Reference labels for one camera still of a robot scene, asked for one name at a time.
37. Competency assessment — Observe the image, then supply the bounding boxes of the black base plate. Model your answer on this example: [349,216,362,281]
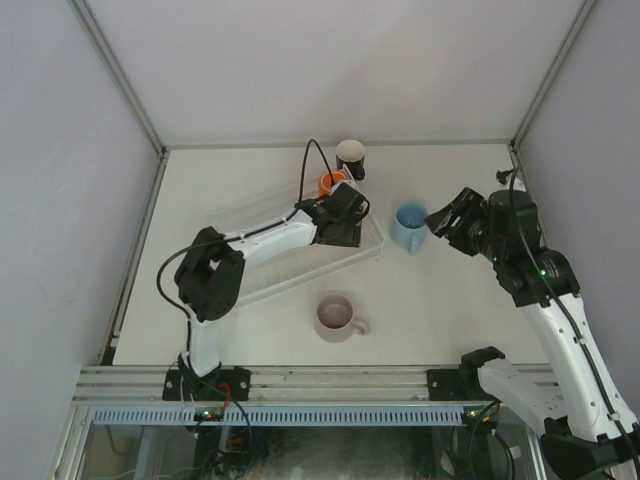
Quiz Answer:
[162,367,252,402]
[426,368,483,401]

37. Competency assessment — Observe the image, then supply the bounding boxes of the white wire dish rack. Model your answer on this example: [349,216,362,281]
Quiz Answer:
[206,178,385,310]

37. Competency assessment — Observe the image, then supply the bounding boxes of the lilac mug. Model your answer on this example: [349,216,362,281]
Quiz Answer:
[315,294,371,343]

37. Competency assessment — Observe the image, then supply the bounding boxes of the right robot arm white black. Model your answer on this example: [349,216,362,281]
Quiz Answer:
[425,188,639,479]

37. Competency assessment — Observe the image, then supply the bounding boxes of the aluminium front frame rail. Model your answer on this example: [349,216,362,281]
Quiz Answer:
[72,365,455,406]

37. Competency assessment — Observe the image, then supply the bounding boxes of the orange mug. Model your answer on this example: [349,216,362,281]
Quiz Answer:
[318,170,349,199]

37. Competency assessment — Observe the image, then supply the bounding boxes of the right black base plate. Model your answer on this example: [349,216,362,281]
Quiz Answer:
[426,368,483,401]

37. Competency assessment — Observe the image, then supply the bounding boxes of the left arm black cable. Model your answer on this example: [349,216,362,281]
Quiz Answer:
[157,138,341,391]

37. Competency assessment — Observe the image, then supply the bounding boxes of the black mug cream inside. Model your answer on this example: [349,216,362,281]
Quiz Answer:
[335,140,366,181]

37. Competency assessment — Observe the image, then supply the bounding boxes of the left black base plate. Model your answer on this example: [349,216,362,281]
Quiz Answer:
[162,367,252,402]

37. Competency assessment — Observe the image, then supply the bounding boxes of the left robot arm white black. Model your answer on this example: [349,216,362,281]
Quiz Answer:
[162,181,370,377]

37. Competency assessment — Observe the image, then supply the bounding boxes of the light blue mug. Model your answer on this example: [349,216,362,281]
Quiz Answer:
[389,202,428,255]

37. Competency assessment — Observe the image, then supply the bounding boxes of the blue slotted cable duct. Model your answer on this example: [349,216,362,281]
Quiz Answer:
[92,405,465,427]

